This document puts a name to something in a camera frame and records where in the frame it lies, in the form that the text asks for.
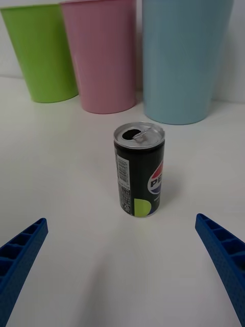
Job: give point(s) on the pink plastic bin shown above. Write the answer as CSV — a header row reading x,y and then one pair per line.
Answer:
x,y
104,61

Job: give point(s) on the green plastic bin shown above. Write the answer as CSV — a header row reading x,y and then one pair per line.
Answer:
x,y
43,56

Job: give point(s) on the black drink can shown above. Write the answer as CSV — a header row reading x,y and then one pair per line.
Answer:
x,y
137,173

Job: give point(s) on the pale blue plastic bin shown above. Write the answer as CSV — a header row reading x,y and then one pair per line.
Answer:
x,y
178,66

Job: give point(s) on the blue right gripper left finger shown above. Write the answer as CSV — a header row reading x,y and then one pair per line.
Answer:
x,y
18,265

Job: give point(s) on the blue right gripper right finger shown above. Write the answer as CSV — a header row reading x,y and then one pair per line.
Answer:
x,y
224,260

